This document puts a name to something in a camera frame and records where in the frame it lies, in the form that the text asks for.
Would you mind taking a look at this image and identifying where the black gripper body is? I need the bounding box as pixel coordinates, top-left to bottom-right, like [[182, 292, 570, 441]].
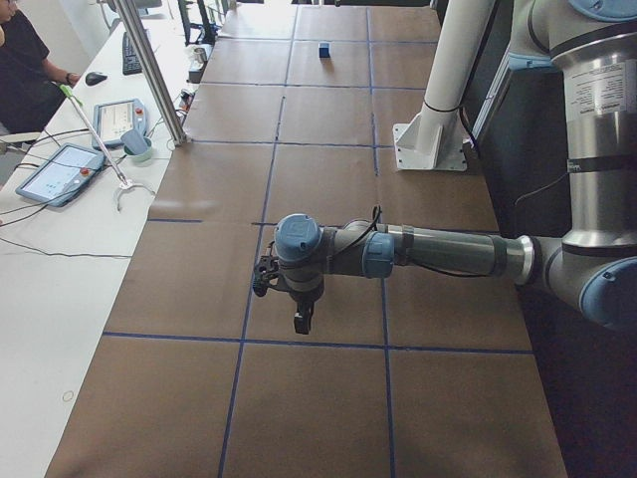
[[290, 292, 319, 316]]

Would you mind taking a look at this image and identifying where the blue block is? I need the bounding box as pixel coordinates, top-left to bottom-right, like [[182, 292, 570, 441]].
[[318, 42, 330, 60]]

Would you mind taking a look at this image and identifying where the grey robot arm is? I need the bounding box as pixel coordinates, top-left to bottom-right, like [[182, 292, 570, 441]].
[[253, 1, 636, 334]]

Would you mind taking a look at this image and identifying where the reacher grabber stick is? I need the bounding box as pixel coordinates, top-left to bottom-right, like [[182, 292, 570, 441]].
[[59, 85, 156, 212]]

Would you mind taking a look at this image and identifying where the mint green tape roll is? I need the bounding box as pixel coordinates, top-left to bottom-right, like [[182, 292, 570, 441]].
[[123, 136, 152, 163]]

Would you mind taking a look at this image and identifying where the light blue cup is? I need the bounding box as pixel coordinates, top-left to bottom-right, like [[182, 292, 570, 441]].
[[120, 129, 148, 155]]

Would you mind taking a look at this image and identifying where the far blue teach pendant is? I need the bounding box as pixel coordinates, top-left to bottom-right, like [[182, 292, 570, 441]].
[[93, 99, 148, 148]]

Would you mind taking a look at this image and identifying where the blue teach pendant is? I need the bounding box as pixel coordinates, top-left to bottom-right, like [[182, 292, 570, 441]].
[[15, 143, 105, 207], [93, 99, 148, 148]]

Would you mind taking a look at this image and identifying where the small metal cup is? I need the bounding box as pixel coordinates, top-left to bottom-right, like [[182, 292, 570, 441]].
[[192, 47, 207, 64]]

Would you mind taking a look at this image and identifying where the near blue teach pendant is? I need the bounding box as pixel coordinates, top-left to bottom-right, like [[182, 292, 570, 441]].
[[15, 143, 105, 207]]

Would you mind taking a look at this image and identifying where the black keyboard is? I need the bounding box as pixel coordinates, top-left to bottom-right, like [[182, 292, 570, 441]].
[[121, 32, 142, 76]]

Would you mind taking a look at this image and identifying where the black computer mouse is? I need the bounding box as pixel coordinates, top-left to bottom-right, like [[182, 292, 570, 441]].
[[85, 72, 107, 87]]

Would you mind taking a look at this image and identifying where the person in black shirt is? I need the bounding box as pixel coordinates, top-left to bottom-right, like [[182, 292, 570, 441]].
[[1, 1, 80, 133]]

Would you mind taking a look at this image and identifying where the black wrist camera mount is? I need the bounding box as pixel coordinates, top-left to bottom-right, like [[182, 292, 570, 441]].
[[252, 241, 285, 298]]

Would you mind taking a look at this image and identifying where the white camera pillar with base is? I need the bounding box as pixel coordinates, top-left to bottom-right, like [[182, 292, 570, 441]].
[[393, 0, 494, 171]]

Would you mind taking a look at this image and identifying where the aluminium frame post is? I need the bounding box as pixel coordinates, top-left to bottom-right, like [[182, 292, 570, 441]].
[[113, 0, 187, 146]]

